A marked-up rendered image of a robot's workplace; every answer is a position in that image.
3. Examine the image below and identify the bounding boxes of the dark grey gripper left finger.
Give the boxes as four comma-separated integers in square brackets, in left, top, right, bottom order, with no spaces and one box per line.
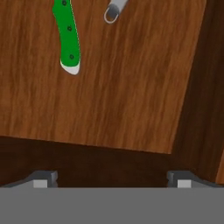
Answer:
[0,170,59,189]

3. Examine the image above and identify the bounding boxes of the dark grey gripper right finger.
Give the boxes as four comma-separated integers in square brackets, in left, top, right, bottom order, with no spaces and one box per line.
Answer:
[166,170,224,189]

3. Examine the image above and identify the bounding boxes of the green-handled knife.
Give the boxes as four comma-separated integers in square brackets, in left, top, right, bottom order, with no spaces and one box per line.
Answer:
[52,0,82,76]

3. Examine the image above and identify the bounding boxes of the grey metal tool with ring end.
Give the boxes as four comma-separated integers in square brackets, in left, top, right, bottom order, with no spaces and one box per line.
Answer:
[103,0,130,25]

